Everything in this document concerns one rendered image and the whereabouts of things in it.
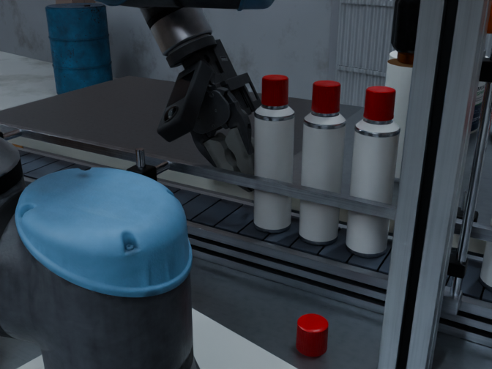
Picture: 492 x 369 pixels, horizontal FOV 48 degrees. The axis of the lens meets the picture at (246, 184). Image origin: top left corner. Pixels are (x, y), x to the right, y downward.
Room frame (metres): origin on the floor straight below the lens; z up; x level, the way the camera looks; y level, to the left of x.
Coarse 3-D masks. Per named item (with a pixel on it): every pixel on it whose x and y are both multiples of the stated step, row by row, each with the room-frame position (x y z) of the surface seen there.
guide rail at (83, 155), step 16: (16, 144) 0.98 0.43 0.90; (32, 144) 0.96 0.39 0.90; (48, 144) 0.93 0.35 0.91; (96, 160) 0.88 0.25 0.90; (112, 160) 0.86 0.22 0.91; (128, 160) 0.84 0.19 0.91; (160, 176) 0.81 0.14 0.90; (176, 176) 0.80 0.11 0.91; (192, 176) 0.78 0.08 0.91; (224, 192) 0.75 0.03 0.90; (240, 192) 0.74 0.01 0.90; (480, 240) 0.58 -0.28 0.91
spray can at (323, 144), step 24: (312, 96) 0.65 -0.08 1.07; (336, 96) 0.63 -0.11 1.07; (312, 120) 0.63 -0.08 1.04; (336, 120) 0.63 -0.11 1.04; (312, 144) 0.63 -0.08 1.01; (336, 144) 0.62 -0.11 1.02; (312, 168) 0.63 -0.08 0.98; (336, 168) 0.63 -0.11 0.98; (336, 192) 0.63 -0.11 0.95; (312, 216) 0.62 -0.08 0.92; (336, 216) 0.63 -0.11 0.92; (312, 240) 0.62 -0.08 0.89; (336, 240) 0.63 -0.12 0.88
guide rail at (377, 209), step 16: (0, 128) 0.89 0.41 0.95; (16, 128) 0.87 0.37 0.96; (64, 144) 0.81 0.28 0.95; (80, 144) 0.80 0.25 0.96; (96, 144) 0.78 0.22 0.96; (160, 160) 0.72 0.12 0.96; (176, 160) 0.71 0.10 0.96; (208, 176) 0.68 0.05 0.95; (224, 176) 0.67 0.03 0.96; (240, 176) 0.66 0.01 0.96; (256, 176) 0.66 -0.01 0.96; (272, 192) 0.63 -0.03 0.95; (288, 192) 0.62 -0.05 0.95; (304, 192) 0.61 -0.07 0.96; (320, 192) 0.61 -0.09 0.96; (352, 208) 0.58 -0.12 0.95; (368, 208) 0.57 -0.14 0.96; (384, 208) 0.56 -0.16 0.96; (480, 224) 0.52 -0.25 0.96
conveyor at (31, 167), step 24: (24, 168) 0.89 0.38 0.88; (48, 168) 0.89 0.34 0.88; (192, 192) 0.79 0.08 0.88; (192, 216) 0.71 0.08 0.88; (216, 216) 0.71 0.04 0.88; (240, 216) 0.71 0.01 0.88; (264, 240) 0.64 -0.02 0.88; (288, 240) 0.64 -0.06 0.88; (360, 264) 0.58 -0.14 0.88; (384, 264) 0.58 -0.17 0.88; (480, 264) 0.58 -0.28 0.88; (480, 288) 0.52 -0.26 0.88
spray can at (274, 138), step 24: (264, 96) 0.67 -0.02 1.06; (264, 120) 0.66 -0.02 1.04; (288, 120) 0.66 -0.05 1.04; (264, 144) 0.66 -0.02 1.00; (288, 144) 0.66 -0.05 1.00; (264, 168) 0.66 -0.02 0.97; (288, 168) 0.66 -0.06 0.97; (264, 192) 0.66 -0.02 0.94; (264, 216) 0.66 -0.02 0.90; (288, 216) 0.67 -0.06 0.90
